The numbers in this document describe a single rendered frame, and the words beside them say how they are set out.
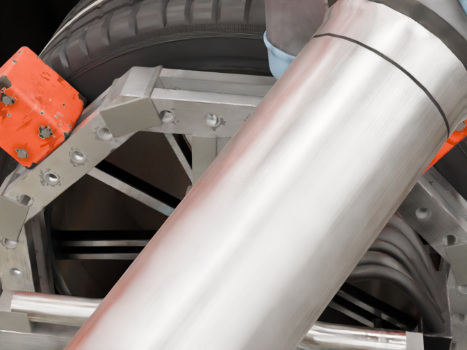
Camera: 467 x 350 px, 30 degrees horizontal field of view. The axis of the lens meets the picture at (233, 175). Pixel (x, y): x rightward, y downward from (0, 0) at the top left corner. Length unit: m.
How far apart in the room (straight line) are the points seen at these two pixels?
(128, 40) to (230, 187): 0.54
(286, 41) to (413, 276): 0.32
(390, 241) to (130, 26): 0.35
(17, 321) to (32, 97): 0.23
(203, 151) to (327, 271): 0.48
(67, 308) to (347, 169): 0.44
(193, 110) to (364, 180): 0.47
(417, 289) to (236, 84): 0.27
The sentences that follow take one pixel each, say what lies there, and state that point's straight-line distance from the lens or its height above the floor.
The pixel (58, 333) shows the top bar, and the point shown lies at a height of 0.98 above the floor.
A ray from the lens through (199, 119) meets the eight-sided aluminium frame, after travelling 0.85.
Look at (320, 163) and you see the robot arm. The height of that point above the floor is 1.33.
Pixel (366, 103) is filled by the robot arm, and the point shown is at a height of 1.35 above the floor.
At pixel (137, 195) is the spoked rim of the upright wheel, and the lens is 1.05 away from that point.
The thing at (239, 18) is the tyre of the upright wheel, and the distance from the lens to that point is 0.89.
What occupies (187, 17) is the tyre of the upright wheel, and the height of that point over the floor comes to 1.16.
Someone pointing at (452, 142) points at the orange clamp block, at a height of 1.10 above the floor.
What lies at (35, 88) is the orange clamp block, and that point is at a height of 1.11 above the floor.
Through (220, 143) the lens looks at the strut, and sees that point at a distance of 0.87.
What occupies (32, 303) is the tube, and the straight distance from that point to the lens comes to 0.79.
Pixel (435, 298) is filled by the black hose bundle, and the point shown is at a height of 0.99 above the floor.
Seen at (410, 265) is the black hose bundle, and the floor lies 1.03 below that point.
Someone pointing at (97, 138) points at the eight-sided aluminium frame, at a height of 1.07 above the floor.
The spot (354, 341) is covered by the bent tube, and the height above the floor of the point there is 1.01.
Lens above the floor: 1.55
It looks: 35 degrees down
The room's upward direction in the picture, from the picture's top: 1 degrees clockwise
